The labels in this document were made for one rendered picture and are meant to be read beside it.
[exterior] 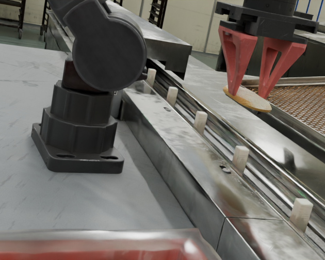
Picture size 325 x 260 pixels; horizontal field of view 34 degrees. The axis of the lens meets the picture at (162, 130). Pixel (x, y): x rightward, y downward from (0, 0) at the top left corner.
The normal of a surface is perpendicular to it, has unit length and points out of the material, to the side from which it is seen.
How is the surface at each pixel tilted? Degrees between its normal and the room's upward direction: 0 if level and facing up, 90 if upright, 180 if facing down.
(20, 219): 0
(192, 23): 90
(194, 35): 90
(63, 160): 90
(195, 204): 90
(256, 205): 0
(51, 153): 0
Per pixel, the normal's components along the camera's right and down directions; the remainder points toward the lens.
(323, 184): 0.20, -0.94
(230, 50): 0.32, -0.04
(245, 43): 0.18, 0.64
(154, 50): 0.27, 0.33
